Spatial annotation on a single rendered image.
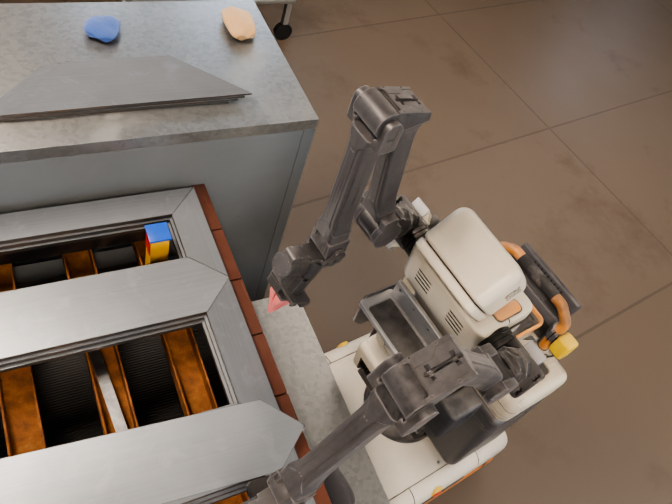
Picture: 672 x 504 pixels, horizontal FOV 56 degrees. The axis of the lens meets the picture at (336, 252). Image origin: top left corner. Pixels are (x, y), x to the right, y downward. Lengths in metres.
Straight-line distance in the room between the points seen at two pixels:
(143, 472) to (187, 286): 0.50
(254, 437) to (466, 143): 2.67
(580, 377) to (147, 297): 2.11
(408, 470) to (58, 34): 1.76
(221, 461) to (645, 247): 2.98
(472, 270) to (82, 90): 1.15
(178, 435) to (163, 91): 0.94
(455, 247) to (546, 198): 2.49
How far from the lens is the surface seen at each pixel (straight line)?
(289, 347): 1.89
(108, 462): 1.54
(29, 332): 1.69
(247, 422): 1.58
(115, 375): 1.81
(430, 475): 2.32
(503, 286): 1.34
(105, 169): 1.87
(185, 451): 1.54
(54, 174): 1.85
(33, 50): 2.06
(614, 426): 3.17
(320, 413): 1.82
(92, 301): 1.71
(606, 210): 4.03
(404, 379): 0.99
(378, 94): 1.16
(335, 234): 1.36
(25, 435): 1.76
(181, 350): 1.84
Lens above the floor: 2.31
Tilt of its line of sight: 50 degrees down
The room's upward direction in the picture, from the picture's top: 23 degrees clockwise
